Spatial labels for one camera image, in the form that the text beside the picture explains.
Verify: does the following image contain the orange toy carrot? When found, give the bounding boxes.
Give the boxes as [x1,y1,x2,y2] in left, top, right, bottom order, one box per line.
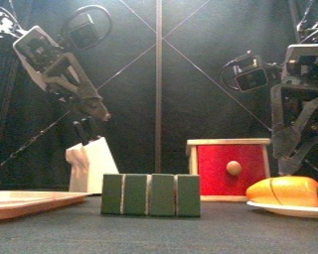
[245,176,318,208]

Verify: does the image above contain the wooden tray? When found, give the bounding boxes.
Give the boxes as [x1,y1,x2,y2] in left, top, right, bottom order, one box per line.
[0,190,92,220]

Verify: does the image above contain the grey vertical frame pole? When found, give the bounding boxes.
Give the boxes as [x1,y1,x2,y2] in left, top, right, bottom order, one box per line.
[154,0,165,174]

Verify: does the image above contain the thin diagonal brace wire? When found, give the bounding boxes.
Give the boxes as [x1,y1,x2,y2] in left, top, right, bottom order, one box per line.
[118,0,273,132]
[0,0,213,175]

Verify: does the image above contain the white plate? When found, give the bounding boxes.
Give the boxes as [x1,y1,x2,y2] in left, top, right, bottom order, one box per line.
[245,199,318,219]

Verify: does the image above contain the green rectangular block row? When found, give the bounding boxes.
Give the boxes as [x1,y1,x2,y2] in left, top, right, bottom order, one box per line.
[99,173,202,218]

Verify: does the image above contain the black camera cable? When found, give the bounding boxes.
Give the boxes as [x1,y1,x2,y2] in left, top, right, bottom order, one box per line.
[219,50,256,91]
[60,4,114,51]

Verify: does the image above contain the red wooden drawer box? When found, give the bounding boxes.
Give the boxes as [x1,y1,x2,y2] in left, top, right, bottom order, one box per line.
[186,138,272,202]

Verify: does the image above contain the white toy knife block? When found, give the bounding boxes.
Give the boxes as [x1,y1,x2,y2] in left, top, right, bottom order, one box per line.
[66,136,120,195]

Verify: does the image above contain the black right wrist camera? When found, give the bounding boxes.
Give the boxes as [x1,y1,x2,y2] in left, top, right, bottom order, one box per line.
[233,55,270,93]

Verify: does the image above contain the black left camera cable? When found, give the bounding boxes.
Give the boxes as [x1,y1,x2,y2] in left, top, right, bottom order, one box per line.
[60,4,114,51]

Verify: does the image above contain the black right camera cable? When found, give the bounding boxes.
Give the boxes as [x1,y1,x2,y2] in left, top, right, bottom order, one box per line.
[219,50,256,91]

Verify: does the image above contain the black toy knife handle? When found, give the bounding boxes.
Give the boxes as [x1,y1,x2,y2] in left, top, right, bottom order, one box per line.
[72,120,90,146]
[80,115,99,141]

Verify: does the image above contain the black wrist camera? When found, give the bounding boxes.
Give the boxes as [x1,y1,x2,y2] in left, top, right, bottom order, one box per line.
[233,55,270,93]
[67,13,100,51]

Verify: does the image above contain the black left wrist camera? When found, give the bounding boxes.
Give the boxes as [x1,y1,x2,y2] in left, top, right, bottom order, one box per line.
[67,13,100,51]

